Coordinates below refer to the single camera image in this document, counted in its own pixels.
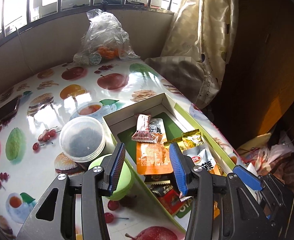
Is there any orange tofu snack pouch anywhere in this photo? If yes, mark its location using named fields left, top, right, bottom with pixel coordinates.
left=136, top=118, right=173, bottom=176

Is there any red white candy packet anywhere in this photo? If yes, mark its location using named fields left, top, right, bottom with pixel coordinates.
left=131, top=114, right=155, bottom=143

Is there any red dark jujube packet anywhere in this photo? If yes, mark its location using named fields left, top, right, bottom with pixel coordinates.
left=157, top=189, right=187, bottom=216

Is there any orange white snack pouch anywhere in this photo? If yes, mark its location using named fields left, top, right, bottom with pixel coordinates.
left=183, top=144, right=221, bottom=175

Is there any red black small snack packet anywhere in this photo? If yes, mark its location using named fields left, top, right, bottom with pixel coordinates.
left=147, top=180, right=174, bottom=197

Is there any green cream jar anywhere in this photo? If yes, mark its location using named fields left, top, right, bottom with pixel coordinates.
left=88, top=154, right=134, bottom=201

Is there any clear jar white lid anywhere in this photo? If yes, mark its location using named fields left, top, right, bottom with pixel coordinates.
left=59, top=116, right=106, bottom=163

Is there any green white gift box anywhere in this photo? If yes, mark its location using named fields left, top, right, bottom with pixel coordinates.
left=101, top=93, right=242, bottom=239

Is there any fruit print tablecloth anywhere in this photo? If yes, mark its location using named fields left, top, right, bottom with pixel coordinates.
left=0, top=60, right=243, bottom=239

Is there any black smartphone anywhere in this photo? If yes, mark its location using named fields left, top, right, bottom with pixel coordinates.
left=0, top=96, right=21, bottom=125

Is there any clear plastic bag with oranges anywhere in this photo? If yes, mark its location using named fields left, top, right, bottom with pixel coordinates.
left=73, top=9, right=139, bottom=66

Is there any beige patterned curtain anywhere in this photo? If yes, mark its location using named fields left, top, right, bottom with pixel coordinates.
left=146, top=0, right=238, bottom=109

